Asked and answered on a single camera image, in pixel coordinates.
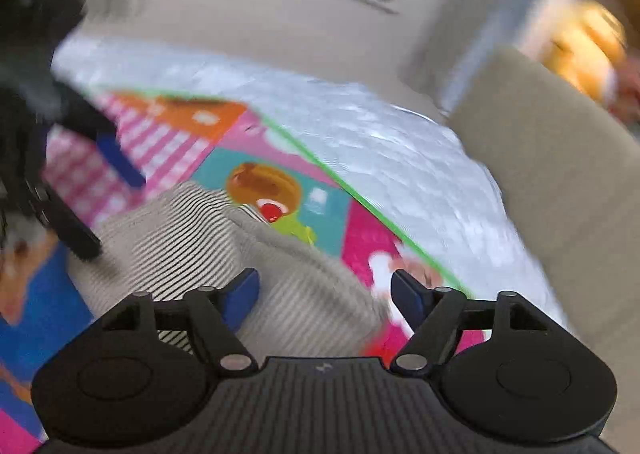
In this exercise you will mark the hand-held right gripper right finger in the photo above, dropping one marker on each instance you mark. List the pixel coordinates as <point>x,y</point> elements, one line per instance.
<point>407,296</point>

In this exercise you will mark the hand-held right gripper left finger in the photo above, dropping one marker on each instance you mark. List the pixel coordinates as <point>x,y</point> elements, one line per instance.
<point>241,294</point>

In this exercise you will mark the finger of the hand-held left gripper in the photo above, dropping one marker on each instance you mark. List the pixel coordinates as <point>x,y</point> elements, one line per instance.
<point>70,226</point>
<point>122,163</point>

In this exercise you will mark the striped long-sleeve shirt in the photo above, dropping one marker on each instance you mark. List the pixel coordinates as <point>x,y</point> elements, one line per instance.
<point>175,244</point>

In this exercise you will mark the colourful cartoon play mat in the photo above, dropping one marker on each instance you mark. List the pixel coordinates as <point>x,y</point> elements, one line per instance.
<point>320,206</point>

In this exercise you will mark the white quilted bed sheet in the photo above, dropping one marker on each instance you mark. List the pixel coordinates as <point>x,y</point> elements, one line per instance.
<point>400,148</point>

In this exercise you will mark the beige padded headboard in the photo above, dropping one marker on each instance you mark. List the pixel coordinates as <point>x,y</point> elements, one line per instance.
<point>550,184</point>

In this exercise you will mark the grey curtain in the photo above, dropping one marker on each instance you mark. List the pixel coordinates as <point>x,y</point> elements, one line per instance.
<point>490,33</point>

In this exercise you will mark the yellow plush toy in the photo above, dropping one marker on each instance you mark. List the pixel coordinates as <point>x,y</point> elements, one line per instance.
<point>590,48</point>

